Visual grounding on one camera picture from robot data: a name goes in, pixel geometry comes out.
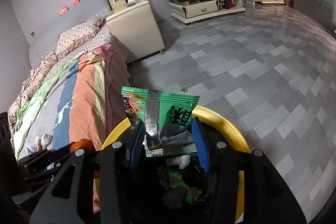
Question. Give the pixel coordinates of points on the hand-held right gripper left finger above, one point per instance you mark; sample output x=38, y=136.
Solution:
x=136, y=145

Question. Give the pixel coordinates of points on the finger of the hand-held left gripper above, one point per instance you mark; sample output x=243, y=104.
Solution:
x=39, y=174
x=47, y=157

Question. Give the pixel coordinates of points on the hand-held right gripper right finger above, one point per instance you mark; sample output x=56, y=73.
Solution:
x=200, y=145

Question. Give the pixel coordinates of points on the white tissue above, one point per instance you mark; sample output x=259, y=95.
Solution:
x=183, y=161
x=46, y=140

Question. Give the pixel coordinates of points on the yellow rimmed trash bin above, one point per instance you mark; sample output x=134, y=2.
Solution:
x=228, y=124

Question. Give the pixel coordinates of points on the orange scrap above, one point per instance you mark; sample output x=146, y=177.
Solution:
x=81, y=145

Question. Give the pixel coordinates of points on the large green foil snack bag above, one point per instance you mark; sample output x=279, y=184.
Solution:
x=174, y=179

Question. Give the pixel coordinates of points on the small green snack packet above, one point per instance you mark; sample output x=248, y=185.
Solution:
x=173, y=111

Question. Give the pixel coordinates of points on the black plastic bag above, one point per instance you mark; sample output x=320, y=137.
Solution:
x=172, y=197

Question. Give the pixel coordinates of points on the pink dotted quilt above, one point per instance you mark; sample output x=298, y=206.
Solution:
x=34, y=77

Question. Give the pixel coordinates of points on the pink floral sheet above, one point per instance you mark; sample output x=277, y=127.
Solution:
x=101, y=52

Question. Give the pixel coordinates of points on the cream nightstand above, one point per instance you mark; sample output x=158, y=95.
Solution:
x=136, y=29

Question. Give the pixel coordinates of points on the pink dotted pillow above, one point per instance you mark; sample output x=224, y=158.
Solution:
x=78, y=35

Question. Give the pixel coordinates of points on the pink plush toy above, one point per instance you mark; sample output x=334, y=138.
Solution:
x=63, y=10
x=75, y=0

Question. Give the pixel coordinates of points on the grey upholstered headboard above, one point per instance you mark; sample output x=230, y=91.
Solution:
x=78, y=14

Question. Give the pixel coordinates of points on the cream television stand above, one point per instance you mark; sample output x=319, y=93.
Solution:
x=207, y=3

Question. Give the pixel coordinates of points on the wall socket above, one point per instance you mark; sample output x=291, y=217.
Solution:
x=32, y=34

